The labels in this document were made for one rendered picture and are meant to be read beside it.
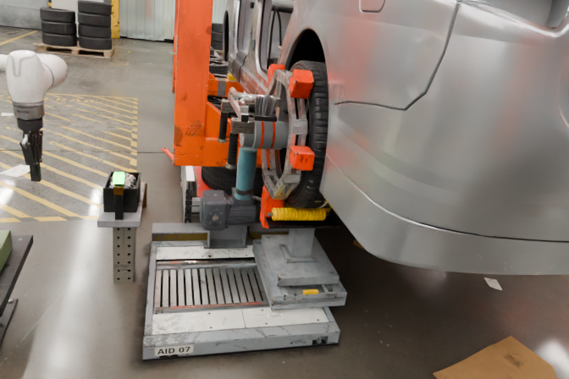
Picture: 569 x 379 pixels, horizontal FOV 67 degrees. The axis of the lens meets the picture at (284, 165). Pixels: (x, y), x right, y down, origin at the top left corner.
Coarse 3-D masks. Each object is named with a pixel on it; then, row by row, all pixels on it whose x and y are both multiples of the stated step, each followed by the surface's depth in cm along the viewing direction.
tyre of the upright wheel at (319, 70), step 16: (304, 64) 179; (320, 64) 179; (320, 80) 168; (320, 96) 164; (320, 112) 162; (320, 128) 161; (320, 144) 162; (320, 160) 163; (304, 176) 173; (320, 176) 167; (304, 192) 173
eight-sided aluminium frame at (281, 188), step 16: (272, 80) 197; (288, 80) 170; (288, 96) 169; (288, 112) 169; (304, 112) 166; (304, 128) 164; (288, 144) 167; (304, 144) 166; (272, 160) 211; (288, 160) 167; (272, 176) 206; (288, 176) 169; (272, 192) 189; (288, 192) 183
